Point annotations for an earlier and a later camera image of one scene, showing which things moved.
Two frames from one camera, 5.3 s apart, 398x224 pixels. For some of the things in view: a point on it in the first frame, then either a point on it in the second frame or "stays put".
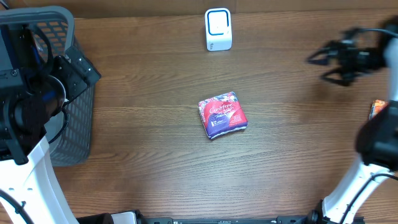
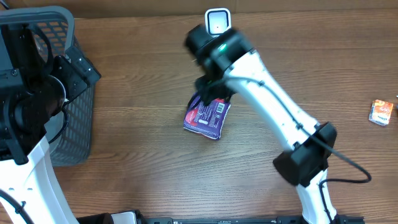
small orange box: x=377 y=106 stays put
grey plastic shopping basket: x=74 y=147 stays put
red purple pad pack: x=222 y=114 to x=208 y=121
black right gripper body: x=362 y=58 to x=211 y=86
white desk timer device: x=218 y=22 stays put
